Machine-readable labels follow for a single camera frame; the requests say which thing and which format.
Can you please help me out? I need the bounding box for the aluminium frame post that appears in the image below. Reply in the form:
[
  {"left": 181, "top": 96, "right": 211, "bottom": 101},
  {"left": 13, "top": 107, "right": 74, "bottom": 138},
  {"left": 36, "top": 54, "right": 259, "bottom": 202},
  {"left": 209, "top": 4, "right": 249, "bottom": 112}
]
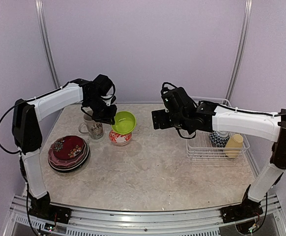
[
  {"left": 226, "top": 0, "right": 253, "bottom": 101},
  {"left": 34, "top": 0, "right": 61, "bottom": 88}
]

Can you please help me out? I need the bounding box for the lime green bowl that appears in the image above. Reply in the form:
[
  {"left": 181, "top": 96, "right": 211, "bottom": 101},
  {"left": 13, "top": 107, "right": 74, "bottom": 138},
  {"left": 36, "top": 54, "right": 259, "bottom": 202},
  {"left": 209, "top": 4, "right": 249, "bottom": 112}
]
[{"left": 111, "top": 111, "right": 137, "bottom": 135}]

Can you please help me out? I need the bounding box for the dark red patterned plate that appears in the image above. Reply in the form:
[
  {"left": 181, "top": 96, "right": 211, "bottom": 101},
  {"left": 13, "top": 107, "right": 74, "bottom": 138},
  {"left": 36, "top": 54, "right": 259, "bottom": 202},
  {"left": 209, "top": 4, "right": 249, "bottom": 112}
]
[{"left": 52, "top": 135, "right": 85, "bottom": 160}]

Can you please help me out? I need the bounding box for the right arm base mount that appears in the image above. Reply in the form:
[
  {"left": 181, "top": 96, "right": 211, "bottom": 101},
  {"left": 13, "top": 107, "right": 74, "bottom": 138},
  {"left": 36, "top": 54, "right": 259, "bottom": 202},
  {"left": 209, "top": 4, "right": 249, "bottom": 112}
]
[{"left": 220, "top": 204, "right": 263, "bottom": 224}]

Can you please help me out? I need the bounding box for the white shell pattern mug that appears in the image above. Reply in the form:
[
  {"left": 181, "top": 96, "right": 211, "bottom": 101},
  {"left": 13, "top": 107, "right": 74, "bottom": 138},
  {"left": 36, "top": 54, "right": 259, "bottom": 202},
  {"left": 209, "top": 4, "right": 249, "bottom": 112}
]
[{"left": 78, "top": 114, "right": 104, "bottom": 140}]

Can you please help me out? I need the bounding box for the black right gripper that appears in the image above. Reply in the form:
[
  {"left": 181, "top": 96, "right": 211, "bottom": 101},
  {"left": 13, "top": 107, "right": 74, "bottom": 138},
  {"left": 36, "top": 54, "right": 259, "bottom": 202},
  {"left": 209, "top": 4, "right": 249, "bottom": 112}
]
[{"left": 152, "top": 108, "right": 189, "bottom": 130}]

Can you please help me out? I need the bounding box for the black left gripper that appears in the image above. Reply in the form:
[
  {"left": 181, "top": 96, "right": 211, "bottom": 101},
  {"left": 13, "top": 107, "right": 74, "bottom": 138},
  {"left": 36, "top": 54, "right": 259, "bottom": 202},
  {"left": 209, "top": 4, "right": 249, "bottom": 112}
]
[{"left": 86, "top": 95, "right": 117, "bottom": 125}]

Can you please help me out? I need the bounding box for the white wire dish rack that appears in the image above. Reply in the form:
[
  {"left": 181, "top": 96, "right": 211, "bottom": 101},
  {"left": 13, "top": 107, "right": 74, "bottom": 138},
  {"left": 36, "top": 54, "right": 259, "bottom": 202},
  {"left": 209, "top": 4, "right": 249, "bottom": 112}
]
[{"left": 186, "top": 98, "right": 251, "bottom": 162}]

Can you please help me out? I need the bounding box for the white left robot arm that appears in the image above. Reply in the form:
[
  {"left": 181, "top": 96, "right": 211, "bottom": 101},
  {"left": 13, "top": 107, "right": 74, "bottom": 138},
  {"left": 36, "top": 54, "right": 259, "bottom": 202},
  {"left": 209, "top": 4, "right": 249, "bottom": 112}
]
[{"left": 9, "top": 74, "right": 117, "bottom": 219}]

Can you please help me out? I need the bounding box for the blue white patterned cup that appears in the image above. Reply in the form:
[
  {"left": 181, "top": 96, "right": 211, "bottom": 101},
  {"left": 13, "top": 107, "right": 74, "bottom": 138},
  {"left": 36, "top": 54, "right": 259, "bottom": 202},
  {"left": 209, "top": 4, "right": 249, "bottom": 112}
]
[{"left": 209, "top": 131, "right": 230, "bottom": 148}]

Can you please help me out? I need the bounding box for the right aluminium frame post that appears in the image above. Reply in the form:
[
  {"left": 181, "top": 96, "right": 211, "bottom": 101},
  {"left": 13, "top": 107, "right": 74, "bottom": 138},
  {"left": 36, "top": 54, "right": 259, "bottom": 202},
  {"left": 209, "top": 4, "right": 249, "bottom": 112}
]
[{"left": 226, "top": 0, "right": 253, "bottom": 101}]

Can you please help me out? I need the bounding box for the front aluminium rail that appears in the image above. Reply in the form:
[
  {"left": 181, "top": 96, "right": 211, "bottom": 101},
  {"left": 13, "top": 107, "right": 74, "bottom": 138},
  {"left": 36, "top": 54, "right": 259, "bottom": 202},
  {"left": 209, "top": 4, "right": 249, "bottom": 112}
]
[{"left": 3, "top": 195, "right": 286, "bottom": 236}]

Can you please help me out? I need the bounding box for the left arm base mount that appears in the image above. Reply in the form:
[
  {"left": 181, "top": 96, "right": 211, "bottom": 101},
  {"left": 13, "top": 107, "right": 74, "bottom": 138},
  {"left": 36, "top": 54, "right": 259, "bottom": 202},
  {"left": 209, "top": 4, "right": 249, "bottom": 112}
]
[{"left": 29, "top": 205, "right": 72, "bottom": 224}]

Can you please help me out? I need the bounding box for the red white floral bowl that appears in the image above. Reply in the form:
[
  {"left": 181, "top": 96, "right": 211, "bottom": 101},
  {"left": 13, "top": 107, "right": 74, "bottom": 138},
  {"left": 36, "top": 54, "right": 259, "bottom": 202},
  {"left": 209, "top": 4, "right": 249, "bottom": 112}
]
[{"left": 109, "top": 130, "right": 132, "bottom": 146}]

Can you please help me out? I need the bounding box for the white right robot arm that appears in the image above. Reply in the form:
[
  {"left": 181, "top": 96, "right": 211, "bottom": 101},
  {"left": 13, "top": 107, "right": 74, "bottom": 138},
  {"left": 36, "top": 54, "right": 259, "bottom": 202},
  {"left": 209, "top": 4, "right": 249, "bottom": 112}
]
[{"left": 151, "top": 82, "right": 286, "bottom": 218}]

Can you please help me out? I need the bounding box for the pink polka dot plate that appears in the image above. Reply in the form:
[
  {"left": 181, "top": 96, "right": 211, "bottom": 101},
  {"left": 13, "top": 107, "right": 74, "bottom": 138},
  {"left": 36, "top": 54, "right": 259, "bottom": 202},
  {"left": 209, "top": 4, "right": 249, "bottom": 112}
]
[{"left": 48, "top": 135, "right": 89, "bottom": 170}]

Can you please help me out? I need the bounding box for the pale yellow cup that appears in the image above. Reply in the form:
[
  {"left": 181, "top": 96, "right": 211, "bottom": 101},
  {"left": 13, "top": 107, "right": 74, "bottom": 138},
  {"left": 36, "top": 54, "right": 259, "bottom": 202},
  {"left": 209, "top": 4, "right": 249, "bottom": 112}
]
[{"left": 224, "top": 133, "right": 243, "bottom": 158}]

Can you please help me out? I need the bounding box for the black striped rim plate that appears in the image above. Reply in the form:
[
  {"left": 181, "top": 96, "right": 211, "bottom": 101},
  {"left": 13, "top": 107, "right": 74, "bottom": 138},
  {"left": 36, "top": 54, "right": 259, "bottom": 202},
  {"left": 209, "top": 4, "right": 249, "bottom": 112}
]
[{"left": 48, "top": 140, "right": 91, "bottom": 173}]

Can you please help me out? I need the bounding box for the left aluminium frame post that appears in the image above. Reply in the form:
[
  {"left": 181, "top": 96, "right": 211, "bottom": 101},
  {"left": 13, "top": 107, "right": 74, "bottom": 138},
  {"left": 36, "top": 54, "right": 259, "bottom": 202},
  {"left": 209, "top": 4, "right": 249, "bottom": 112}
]
[{"left": 34, "top": 0, "right": 61, "bottom": 88}]

